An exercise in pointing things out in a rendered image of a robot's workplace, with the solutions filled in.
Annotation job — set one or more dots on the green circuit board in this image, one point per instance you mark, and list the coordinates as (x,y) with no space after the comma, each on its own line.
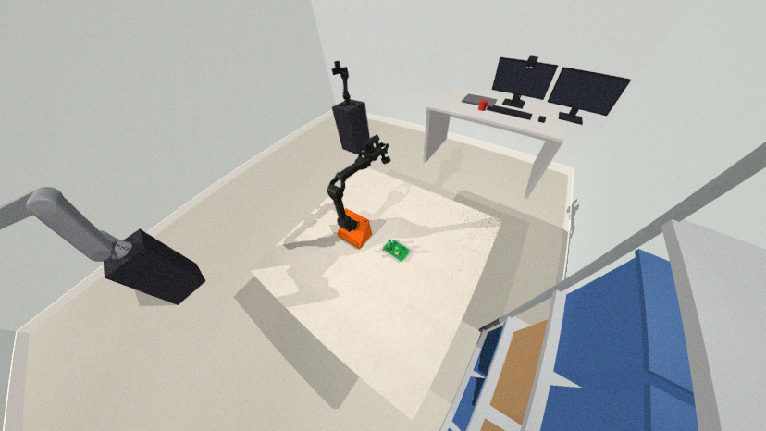
(396,250)

